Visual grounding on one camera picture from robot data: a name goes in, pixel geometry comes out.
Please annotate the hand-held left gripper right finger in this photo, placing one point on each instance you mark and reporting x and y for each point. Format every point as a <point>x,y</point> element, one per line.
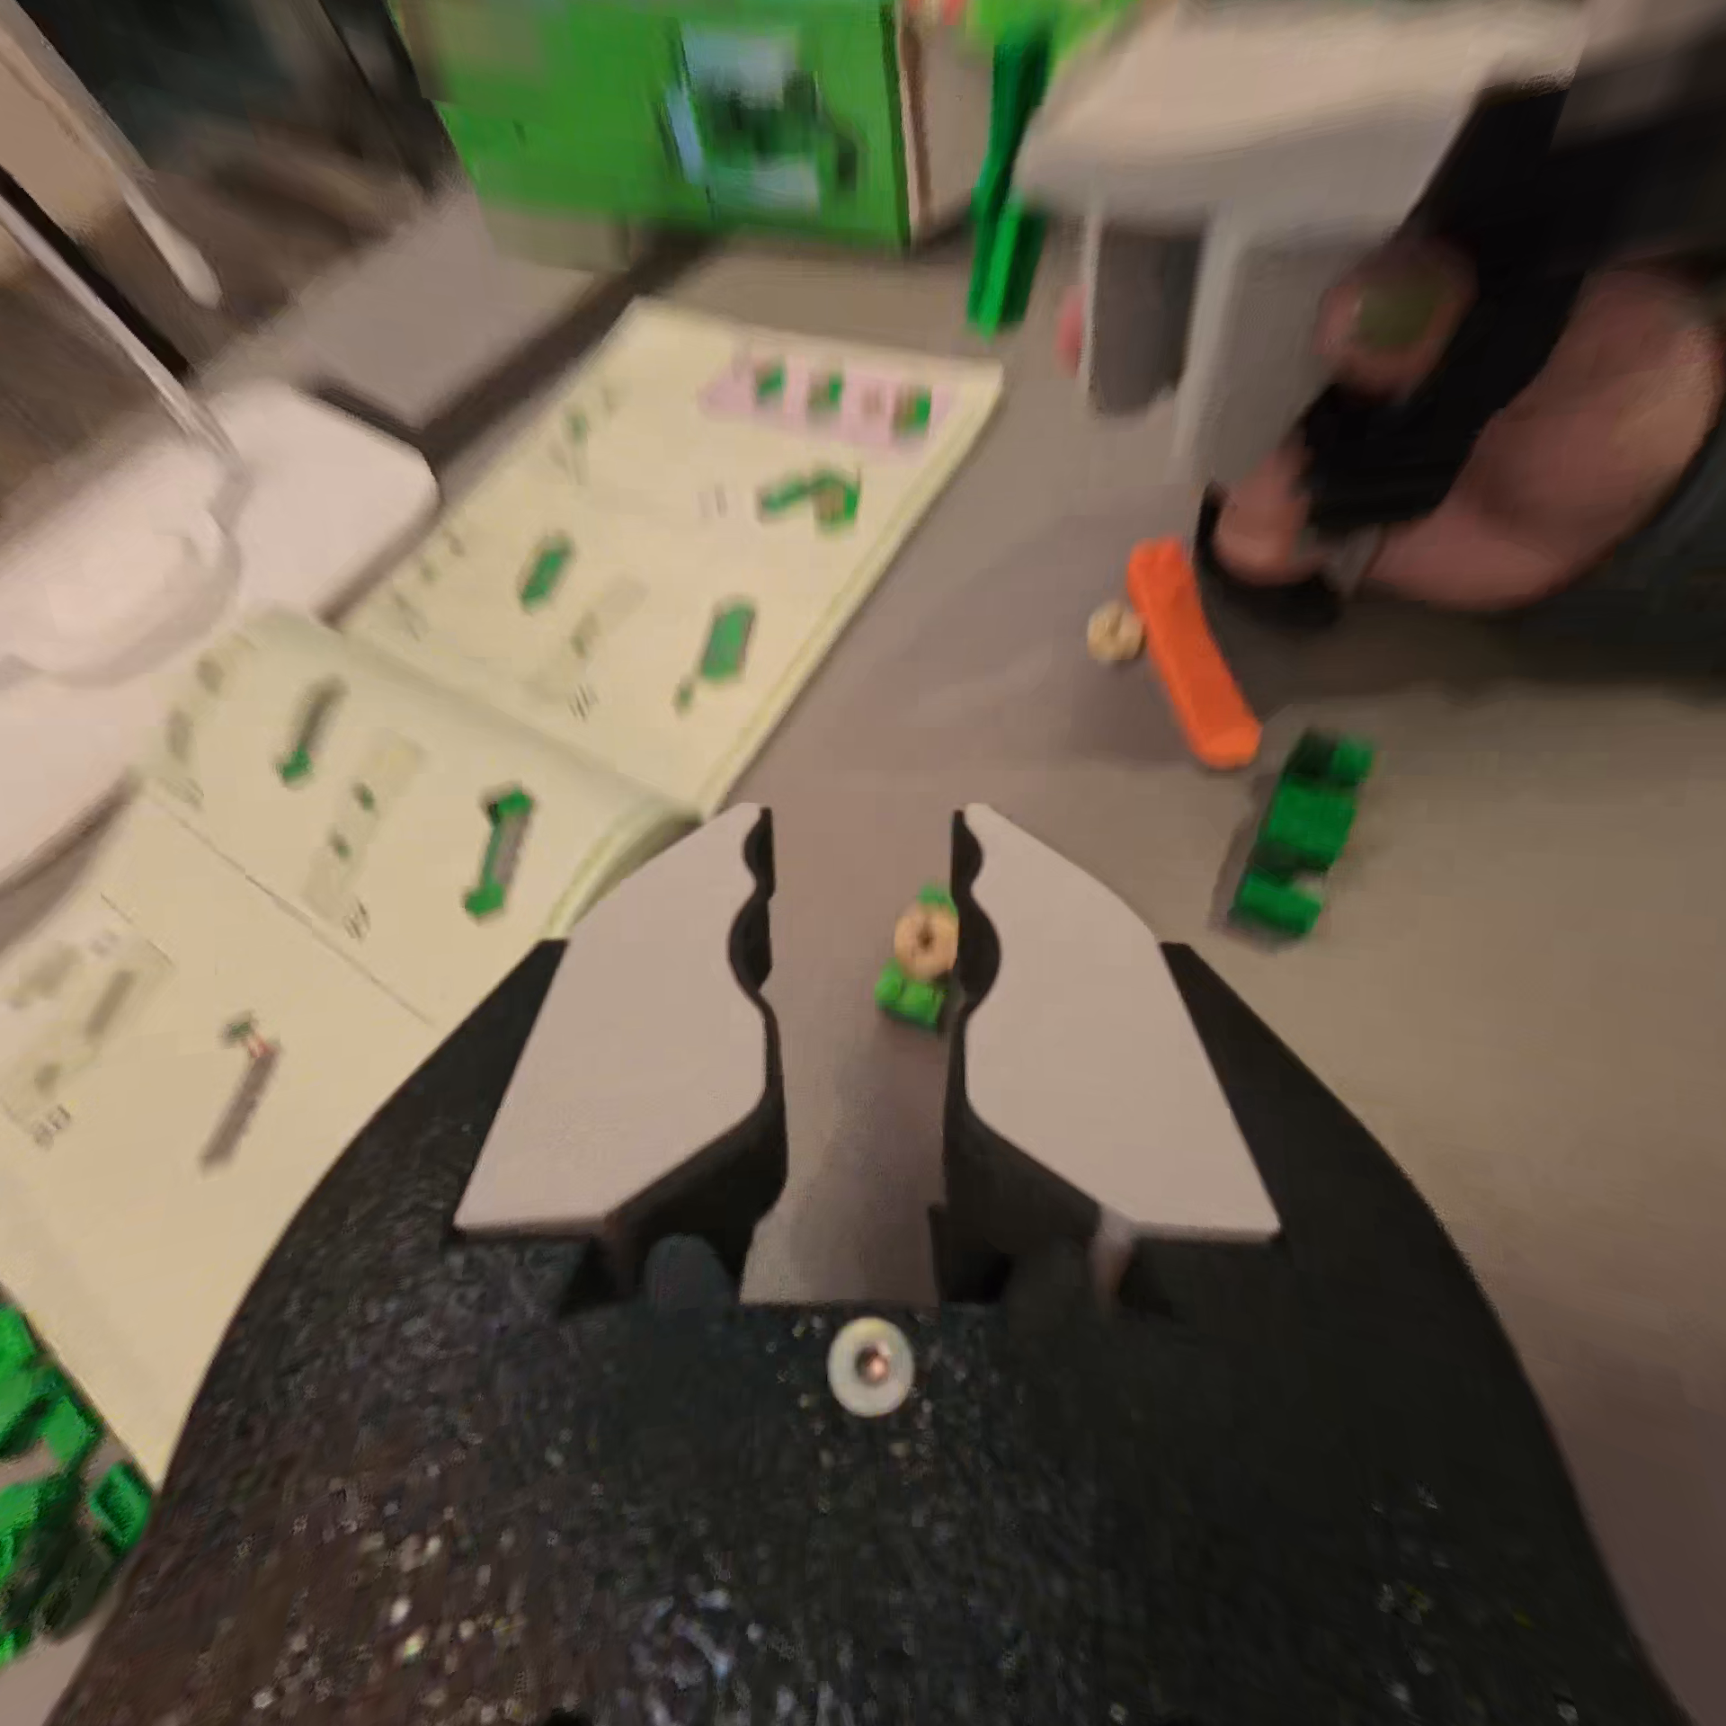
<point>1099,1079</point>

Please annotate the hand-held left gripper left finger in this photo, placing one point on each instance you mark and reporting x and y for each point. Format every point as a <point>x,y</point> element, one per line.
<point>634,1065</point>

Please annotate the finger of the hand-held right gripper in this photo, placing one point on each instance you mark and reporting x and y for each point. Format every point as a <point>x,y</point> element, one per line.
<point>1241,135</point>

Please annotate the small green brick piece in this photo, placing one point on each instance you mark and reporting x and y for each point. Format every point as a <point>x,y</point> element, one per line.
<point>908,994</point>

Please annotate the person's right forearm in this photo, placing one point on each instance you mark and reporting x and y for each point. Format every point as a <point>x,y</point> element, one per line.
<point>1686,553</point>

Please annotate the grey desk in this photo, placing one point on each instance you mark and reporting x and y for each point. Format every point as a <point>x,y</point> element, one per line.
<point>1484,1025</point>

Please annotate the person's right hand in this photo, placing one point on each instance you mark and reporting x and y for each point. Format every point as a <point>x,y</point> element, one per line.
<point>1551,472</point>

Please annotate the tall green brick column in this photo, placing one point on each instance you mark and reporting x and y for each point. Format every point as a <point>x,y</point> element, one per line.
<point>1004,256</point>

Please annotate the green brick assembly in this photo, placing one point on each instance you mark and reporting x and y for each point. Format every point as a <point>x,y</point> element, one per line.
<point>1301,836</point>

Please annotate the tan round brick piece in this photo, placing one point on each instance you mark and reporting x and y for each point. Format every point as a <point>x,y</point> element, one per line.
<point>1116,630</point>

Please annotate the orange brick separator tool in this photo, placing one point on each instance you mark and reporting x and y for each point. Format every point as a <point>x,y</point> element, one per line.
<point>1193,661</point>

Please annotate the open building instruction booklet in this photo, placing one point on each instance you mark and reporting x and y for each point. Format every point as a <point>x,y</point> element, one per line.
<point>607,539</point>

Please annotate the white monitor stand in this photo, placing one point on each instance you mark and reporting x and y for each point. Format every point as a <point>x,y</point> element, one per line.
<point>297,499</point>

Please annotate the green cardboard toy box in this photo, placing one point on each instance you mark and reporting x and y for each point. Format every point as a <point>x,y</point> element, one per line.
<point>581,108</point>

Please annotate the pile of green bricks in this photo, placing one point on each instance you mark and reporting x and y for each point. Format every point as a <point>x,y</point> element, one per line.
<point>47,1470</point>

